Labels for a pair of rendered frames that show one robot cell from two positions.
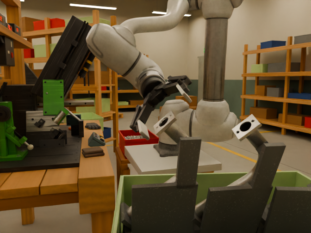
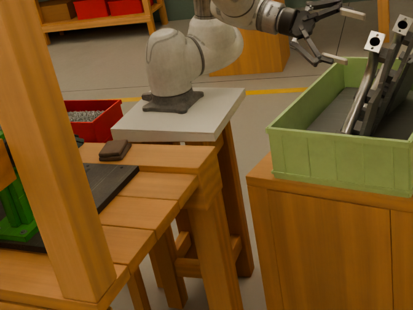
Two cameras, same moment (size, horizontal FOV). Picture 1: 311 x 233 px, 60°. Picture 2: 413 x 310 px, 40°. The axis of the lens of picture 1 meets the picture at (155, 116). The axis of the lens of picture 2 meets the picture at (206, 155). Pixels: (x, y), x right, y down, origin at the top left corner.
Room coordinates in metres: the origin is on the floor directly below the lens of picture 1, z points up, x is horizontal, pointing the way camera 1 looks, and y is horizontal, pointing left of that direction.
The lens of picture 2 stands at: (-0.01, 1.38, 1.67)
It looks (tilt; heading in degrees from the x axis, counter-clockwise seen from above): 26 degrees down; 311
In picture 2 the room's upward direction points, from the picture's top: 11 degrees counter-clockwise
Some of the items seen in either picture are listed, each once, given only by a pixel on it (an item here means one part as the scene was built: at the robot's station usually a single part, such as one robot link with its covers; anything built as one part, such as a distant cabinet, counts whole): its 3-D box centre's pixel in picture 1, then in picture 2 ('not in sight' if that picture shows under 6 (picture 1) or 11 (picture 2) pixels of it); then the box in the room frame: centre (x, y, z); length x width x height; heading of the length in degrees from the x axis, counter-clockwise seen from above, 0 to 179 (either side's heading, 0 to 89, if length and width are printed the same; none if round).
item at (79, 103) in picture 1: (63, 103); not in sight; (1.77, 0.60, 1.11); 0.39 x 0.16 x 0.03; 104
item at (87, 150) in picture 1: (93, 151); (115, 149); (1.31, 0.31, 0.91); 0.10 x 0.08 x 0.03; 115
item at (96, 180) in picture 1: (93, 148); (19, 167); (1.73, 0.41, 0.82); 1.50 x 0.14 x 0.15; 14
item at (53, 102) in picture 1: (54, 96); not in sight; (1.61, 0.60, 1.17); 0.13 x 0.12 x 0.20; 14
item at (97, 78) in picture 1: (57, 83); not in sight; (4.93, 1.78, 1.19); 2.30 x 0.55 x 2.39; 61
